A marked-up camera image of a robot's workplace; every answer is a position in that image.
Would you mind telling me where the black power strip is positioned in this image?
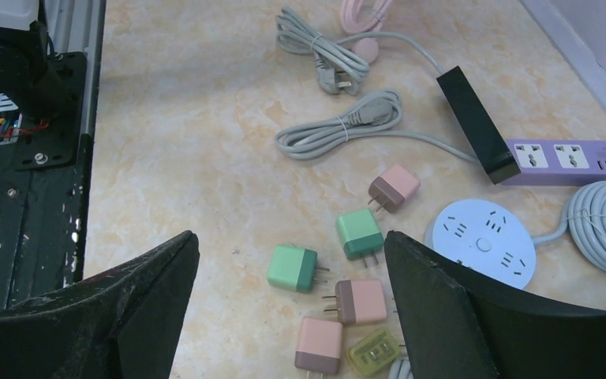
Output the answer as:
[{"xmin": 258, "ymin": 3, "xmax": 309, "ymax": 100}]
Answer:
[{"xmin": 436, "ymin": 66, "xmax": 520, "ymax": 184}]

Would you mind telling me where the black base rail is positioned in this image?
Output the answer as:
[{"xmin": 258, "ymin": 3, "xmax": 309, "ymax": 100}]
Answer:
[{"xmin": 0, "ymin": 49, "xmax": 95, "ymax": 312}]

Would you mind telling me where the blue round power socket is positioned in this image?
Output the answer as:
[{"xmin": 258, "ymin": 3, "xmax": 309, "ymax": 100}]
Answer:
[{"xmin": 424, "ymin": 198, "xmax": 537, "ymax": 289}]

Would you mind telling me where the green plug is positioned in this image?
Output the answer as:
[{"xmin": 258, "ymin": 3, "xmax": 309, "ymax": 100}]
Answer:
[
  {"xmin": 267, "ymin": 244, "xmax": 330, "ymax": 293},
  {"xmin": 335, "ymin": 208, "xmax": 384, "ymax": 267}
]

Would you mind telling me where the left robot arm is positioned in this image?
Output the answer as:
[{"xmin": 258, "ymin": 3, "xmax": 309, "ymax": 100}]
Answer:
[{"xmin": 0, "ymin": 1, "xmax": 72, "ymax": 119}]

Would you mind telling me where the purple power strip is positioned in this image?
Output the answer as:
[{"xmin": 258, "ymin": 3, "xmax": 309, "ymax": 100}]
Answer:
[{"xmin": 502, "ymin": 139, "xmax": 606, "ymax": 186}]

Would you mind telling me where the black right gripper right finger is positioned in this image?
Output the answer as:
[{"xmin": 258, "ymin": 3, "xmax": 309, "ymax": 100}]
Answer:
[{"xmin": 384, "ymin": 231, "xmax": 606, "ymax": 378}]

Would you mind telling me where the yellow USB charger plug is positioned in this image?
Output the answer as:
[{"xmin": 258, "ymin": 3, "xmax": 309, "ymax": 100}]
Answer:
[{"xmin": 346, "ymin": 328, "xmax": 401, "ymax": 377}]

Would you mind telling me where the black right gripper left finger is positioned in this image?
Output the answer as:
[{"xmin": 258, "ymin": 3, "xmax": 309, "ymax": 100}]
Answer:
[{"xmin": 0, "ymin": 231, "xmax": 200, "ymax": 378}]

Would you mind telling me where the pink cable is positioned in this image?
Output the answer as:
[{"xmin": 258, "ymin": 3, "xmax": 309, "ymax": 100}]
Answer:
[{"xmin": 339, "ymin": 0, "xmax": 394, "ymax": 62}]

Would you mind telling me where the grey cable bundle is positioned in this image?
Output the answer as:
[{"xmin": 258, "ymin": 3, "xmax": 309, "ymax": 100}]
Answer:
[{"xmin": 275, "ymin": 6, "xmax": 446, "ymax": 96}]

